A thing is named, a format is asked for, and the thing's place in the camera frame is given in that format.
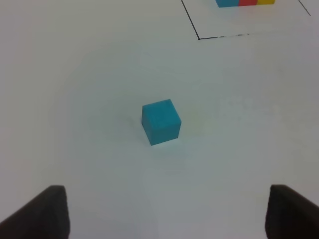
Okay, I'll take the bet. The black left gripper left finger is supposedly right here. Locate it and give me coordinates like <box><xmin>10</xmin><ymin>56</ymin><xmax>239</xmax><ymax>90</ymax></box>
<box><xmin>0</xmin><ymin>185</ymin><xmax>70</xmax><ymax>239</ymax></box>

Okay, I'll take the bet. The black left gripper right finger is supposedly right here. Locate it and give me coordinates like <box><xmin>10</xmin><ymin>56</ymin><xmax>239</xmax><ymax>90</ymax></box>
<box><xmin>265</xmin><ymin>185</ymin><xmax>319</xmax><ymax>239</ymax></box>

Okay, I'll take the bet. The template yellow cube block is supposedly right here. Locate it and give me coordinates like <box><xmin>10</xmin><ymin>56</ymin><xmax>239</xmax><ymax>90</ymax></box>
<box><xmin>257</xmin><ymin>0</ymin><xmax>275</xmax><ymax>5</ymax></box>

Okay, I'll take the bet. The template red cube block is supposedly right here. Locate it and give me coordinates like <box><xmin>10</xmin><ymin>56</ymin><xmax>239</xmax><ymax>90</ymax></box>
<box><xmin>238</xmin><ymin>0</ymin><xmax>258</xmax><ymax>6</ymax></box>

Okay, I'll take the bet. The template blue cube block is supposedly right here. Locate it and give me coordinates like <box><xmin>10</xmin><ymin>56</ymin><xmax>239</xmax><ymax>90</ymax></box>
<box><xmin>216</xmin><ymin>0</ymin><xmax>240</xmax><ymax>8</ymax></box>

